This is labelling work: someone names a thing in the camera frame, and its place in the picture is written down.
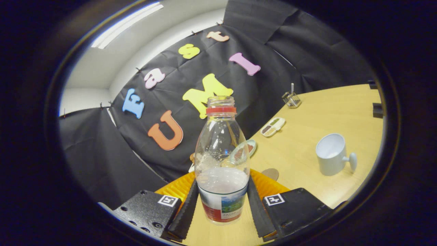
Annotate wire mesh utensil holder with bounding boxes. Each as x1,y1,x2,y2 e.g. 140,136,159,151
282,92,301,109

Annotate round brown coaster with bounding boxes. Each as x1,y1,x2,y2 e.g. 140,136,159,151
261,168,279,181

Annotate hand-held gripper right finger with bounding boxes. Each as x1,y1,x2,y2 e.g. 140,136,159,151
246,169,333,241

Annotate wooden table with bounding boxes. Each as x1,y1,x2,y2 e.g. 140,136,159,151
155,84,383,246

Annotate pale blue plate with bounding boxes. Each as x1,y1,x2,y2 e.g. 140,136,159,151
230,139,257,164

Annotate clear juice bottle red label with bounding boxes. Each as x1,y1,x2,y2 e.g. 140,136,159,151
195,96,250,225

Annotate black backdrop cloth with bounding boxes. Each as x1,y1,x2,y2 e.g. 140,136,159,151
58,0,376,209

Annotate long ceiling light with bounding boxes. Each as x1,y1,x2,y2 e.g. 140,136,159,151
91,2,164,49

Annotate white cup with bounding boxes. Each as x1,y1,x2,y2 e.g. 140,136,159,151
315,133,357,176

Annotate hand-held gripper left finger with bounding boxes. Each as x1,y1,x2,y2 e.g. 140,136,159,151
113,172,199,241

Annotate white divided grain dish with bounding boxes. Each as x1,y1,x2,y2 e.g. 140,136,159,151
260,117,286,137

